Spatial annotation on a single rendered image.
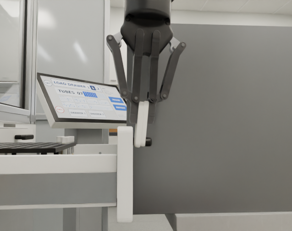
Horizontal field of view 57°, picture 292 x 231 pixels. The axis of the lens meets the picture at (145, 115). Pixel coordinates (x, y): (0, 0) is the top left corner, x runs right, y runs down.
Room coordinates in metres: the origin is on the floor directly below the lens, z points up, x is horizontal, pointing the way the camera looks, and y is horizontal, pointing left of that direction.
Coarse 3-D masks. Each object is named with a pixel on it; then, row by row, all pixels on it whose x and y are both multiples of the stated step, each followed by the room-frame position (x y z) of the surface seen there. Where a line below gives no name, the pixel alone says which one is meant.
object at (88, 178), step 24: (96, 144) 0.56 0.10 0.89; (0, 168) 0.31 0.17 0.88; (24, 168) 0.31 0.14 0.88; (48, 168) 0.31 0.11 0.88; (72, 168) 0.32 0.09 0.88; (96, 168) 0.32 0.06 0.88; (0, 192) 0.31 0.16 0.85; (24, 192) 0.31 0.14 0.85; (48, 192) 0.31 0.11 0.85; (72, 192) 0.31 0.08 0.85; (96, 192) 0.32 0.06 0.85
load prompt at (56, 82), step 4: (52, 80) 1.28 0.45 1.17; (56, 80) 1.30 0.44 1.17; (60, 80) 1.32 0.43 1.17; (56, 84) 1.28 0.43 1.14; (60, 84) 1.30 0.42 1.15; (64, 84) 1.32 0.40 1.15; (68, 84) 1.34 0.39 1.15; (72, 84) 1.36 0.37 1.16; (76, 84) 1.38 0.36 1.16; (80, 84) 1.40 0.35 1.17; (84, 84) 1.42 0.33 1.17; (88, 84) 1.45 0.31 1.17; (76, 88) 1.35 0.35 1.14; (80, 88) 1.37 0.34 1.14; (84, 88) 1.40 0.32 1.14; (88, 88) 1.42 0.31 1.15; (92, 88) 1.44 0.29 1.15; (96, 88) 1.47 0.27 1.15; (100, 88) 1.49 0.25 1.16
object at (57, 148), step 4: (68, 144) 0.44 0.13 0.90; (72, 144) 0.48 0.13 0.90; (44, 148) 0.35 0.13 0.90; (48, 148) 0.35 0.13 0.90; (52, 148) 0.35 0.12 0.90; (56, 148) 0.36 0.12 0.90; (60, 148) 0.38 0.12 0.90; (64, 148) 0.41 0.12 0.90; (44, 152) 0.35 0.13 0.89; (48, 152) 0.35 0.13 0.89; (52, 152) 0.35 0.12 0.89; (56, 152) 0.36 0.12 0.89
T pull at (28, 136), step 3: (15, 135) 0.72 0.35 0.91; (18, 135) 0.72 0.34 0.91; (21, 135) 0.72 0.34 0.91; (24, 135) 0.70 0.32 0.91; (27, 135) 0.71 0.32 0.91; (30, 135) 0.74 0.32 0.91; (33, 135) 0.77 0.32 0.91; (15, 138) 0.72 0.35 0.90; (18, 138) 0.72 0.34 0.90; (21, 138) 0.70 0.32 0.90; (24, 138) 0.70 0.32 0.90; (27, 138) 0.71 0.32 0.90; (30, 138) 0.74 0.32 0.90
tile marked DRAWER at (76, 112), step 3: (69, 111) 1.20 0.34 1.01; (72, 111) 1.22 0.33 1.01; (75, 111) 1.23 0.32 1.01; (78, 111) 1.24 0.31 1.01; (81, 111) 1.25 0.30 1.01; (84, 111) 1.27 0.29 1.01; (72, 114) 1.20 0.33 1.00; (75, 114) 1.21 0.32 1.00; (78, 114) 1.23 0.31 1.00; (81, 114) 1.24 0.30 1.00; (84, 114) 1.25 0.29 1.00
